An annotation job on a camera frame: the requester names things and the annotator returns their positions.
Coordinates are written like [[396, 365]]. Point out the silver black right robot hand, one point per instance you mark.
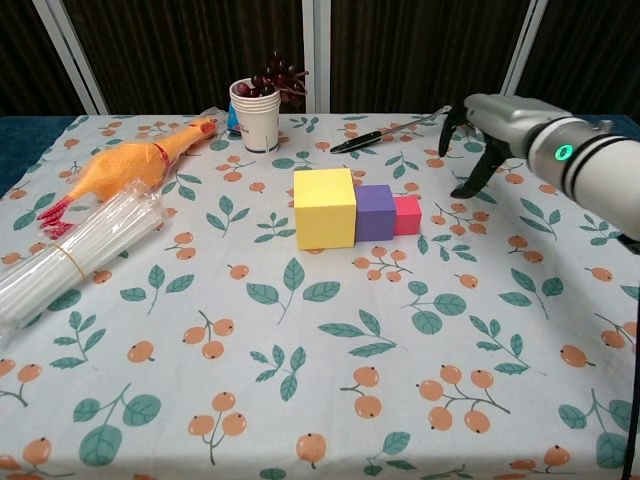
[[505, 120]]

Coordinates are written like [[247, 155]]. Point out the small pink foam cube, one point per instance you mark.
[[407, 217]]

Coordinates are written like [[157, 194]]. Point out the medium purple foam cube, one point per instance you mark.
[[375, 215]]

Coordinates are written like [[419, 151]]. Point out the large yellow foam cube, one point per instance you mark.
[[325, 215]]

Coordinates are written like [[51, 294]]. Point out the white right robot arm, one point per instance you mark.
[[595, 170]]

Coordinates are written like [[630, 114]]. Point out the dark corrugated partition panel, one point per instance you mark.
[[590, 50], [25, 55], [175, 50], [415, 50]]

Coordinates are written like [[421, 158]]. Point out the bunch of dark grapes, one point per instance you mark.
[[280, 75]]

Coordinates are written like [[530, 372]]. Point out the stack of white paper cups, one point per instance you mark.
[[257, 125]]

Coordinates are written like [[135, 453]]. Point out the small blue packet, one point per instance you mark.
[[232, 117]]

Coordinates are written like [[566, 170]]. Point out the floral fruit print tablecloth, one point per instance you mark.
[[300, 325]]

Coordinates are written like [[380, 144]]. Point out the yellow rubber chicken toy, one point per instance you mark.
[[125, 167]]

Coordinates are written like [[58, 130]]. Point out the bundle of clear straws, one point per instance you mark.
[[65, 265]]

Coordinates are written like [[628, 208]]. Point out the white partition frame post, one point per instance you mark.
[[80, 65], [316, 50], [520, 55]]

